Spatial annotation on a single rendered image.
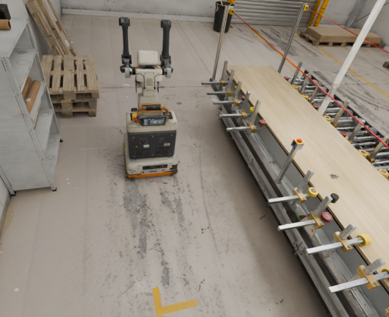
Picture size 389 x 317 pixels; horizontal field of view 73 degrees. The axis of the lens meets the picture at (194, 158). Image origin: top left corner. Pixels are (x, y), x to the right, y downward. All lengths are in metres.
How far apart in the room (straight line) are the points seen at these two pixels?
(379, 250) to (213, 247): 1.44
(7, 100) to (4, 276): 1.51
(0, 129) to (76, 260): 1.36
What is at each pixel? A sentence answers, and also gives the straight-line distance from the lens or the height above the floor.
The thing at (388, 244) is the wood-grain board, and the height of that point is 0.90.
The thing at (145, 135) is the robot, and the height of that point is 0.65.
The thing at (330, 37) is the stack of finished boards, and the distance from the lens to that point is 9.53.
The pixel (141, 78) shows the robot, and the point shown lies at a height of 1.15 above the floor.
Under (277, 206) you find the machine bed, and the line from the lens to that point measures 3.21.
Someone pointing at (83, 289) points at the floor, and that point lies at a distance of 2.73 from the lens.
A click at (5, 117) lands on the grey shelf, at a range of 2.78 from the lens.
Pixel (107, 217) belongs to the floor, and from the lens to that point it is 3.03.
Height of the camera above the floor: 2.50
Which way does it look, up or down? 43 degrees down
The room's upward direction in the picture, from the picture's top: 10 degrees clockwise
